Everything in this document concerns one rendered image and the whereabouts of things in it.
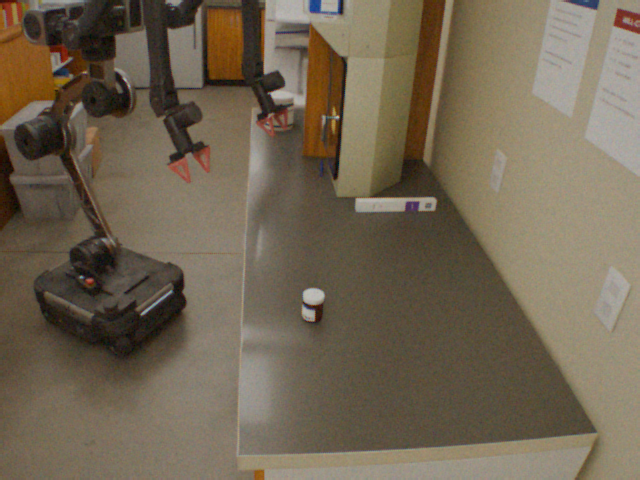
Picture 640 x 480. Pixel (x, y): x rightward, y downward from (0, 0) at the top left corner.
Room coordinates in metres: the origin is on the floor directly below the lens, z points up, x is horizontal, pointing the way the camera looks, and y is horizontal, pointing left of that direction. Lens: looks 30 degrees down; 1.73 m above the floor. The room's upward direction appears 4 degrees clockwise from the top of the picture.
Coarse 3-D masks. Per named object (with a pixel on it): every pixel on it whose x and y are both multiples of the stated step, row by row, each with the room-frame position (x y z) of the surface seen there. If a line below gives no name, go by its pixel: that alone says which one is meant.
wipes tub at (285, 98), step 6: (276, 96) 2.33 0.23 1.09; (282, 96) 2.34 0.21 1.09; (288, 96) 2.35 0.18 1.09; (276, 102) 2.31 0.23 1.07; (282, 102) 2.31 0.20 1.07; (288, 102) 2.32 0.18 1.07; (288, 108) 2.33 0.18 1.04; (270, 114) 2.32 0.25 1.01; (288, 114) 2.33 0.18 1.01; (282, 120) 2.31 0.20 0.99; (288, 120) 2.33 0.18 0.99; (276, 126) 2.31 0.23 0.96; (288, 126) 2.33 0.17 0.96
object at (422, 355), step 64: (256, 128) 2.33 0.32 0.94; (256, 192) 1.67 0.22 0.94; (320, 192) 1.70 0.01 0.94; (384, 192) 1.74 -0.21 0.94; (256, 256) 1.27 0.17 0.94; (320, 256) 1.29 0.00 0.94; (384, 256) 1.31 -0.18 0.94; (448, 256) 1.34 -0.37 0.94; (256, 320) 0.99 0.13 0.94; (384, 320) 1.02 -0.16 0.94; (448, 320) 1.04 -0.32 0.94; (512, 320) 1.05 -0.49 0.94; (256, 384) 0.79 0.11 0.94; (320, 384) 0.80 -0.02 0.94; (384, 384) 0.81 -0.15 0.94; (448, 384) 0.82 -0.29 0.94; (512, 384) 0.83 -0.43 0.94; (256, 448) 0.63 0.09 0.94; (320, 448) 0.64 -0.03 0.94; (384, 448) 0.65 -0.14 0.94; (448, 448) 0.65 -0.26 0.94; (512, 448) 0.67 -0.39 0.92
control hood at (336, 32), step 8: (312, 16) 1.77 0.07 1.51; (320, 16) 1.79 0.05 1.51; (312, 24) 1.68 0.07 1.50; (320, 24) 1.66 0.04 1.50; (328, 24) 1.67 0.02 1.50; (336, 24) 1.67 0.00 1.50; (344, 24) 1.67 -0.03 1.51; (320, 32) 1.66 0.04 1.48; (328, 32) 1.67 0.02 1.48; (336, 32) 1.67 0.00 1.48; (344, 32) 1.67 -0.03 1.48; (328, 40) 1.67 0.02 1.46; (336, 40) 1.67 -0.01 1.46; (344, 40) 1.67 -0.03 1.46; (336, 48) 1.67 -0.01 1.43; (344, 48) 1.67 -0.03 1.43; (344, 56) 1.68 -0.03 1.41
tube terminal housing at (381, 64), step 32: (352, 0) 1.69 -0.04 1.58; (384, 0) 1.69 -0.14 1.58; (416, 0) 1.81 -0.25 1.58; (352, 32) 1.68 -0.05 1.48; (384, 32) 1.69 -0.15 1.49; (416, 32) 1.83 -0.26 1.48; (352, 64) 1.68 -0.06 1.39; (384, 64) 1.69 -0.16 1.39; (352, 96) 1.68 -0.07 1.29; (384, 96) 1.71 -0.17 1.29; (352, 128) 1.68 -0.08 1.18; (384, 128) 1.73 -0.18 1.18; (352, 160) 1.68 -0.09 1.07; (384, 160) 1.74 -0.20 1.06; (352, 192) 1.68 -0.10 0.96
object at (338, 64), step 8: (336, 56) 1.85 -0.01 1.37; (336, 64) 1.84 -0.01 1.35; (344, 64) 1.69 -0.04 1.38; (336, 72) 1.82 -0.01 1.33; (344, 72) 1.68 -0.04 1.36; (336, 80) 1.81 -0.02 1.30; (344, 80) 1.68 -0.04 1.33; (336, 88) 1.79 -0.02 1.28; (336, 96) 1.78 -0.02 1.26; (336, 104) 1.76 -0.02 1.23; (328, 112) 1.96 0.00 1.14; (336, 112) 1.75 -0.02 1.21; (328, 120) 1.95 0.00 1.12; (328, 128) 1.93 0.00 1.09; (336, 128) 1.72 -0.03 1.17; (328, 136) 1.91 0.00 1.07; (336, 136) 1.70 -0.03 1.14; (328, 144) 1.90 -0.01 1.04; (336, 144) 1.69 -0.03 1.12; (328, 152) 1.88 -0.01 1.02; (336, 152) 1.68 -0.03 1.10; (328, 160) 1.86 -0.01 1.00; (336, 160) 1.68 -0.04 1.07; (336, 168) 1.68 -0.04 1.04; (336, 176) 1.68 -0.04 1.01
